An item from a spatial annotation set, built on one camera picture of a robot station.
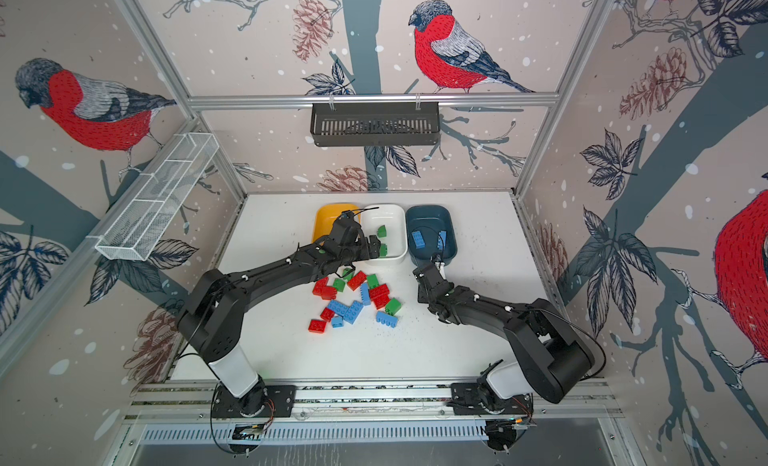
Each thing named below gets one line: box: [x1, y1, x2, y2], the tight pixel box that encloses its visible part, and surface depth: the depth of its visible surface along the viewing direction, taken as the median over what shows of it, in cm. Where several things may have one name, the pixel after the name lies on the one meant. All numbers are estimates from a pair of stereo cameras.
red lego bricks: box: [369, 284, 391, 310], surface depth 92 cm
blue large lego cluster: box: [327, 300, 364, 325], surface depth 90 cm
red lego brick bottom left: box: [308, 319, 327, 334], surface depth 87 cm
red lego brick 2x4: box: [347, 271, 367, 291], surface depth 97 cm
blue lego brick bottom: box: [376, 311, 399, 328], surface depth 88 cm
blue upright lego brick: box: [360, 282, 371, 306], surface depth 92 cm
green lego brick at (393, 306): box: [386, 298, 402, 316], surface depth 90 cm
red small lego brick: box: [320, 307, 335, 322], surface depth 90 cm
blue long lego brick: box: [437, 230, 447, 250], surface depth 106 cm
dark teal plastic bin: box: [406, 205, 458, 265], surface depth 108 cm
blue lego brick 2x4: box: [411, 230, 426, 249], surface depth 107 cm
